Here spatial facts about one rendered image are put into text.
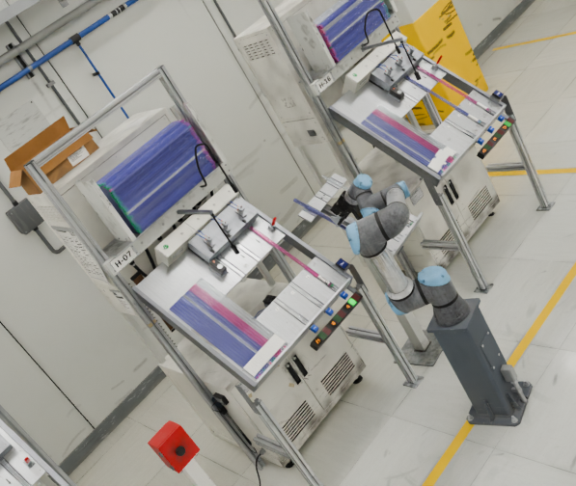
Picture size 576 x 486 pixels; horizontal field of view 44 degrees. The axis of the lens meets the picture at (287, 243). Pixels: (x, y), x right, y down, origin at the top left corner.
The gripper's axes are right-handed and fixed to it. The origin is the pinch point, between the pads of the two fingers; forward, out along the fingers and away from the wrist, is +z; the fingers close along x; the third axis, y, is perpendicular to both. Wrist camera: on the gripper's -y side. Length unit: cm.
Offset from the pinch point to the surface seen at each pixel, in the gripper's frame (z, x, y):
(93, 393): 200, 74, 64
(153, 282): 27, 68, 50
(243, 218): 13.8, 20.7, 37.5
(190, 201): 12, 32, 61
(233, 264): 20, 41, 27
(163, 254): 19, 59, 54
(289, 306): 13.2, 43.3, -5.0
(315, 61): -1, -77, 65
